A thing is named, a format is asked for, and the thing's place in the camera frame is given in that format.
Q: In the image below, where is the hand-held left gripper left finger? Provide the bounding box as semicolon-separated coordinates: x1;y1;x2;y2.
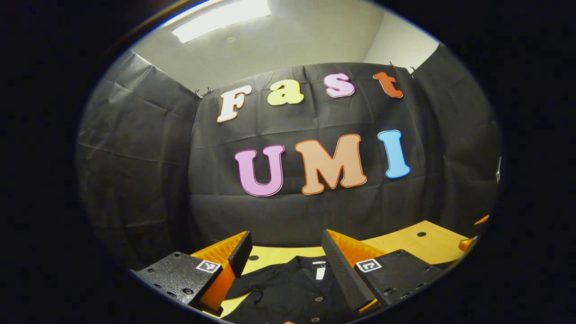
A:
131;231;253;317

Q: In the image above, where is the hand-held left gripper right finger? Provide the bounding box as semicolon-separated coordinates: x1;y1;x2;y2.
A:
321;229;445;314

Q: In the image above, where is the black buttoned shirt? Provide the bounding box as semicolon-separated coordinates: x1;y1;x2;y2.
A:
220;255;457;324

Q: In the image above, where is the black backdrop cloth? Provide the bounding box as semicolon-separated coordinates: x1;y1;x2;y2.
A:
76;43;502;270

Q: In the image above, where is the ceiling light panel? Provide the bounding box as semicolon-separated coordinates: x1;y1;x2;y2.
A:
172;0;271;44

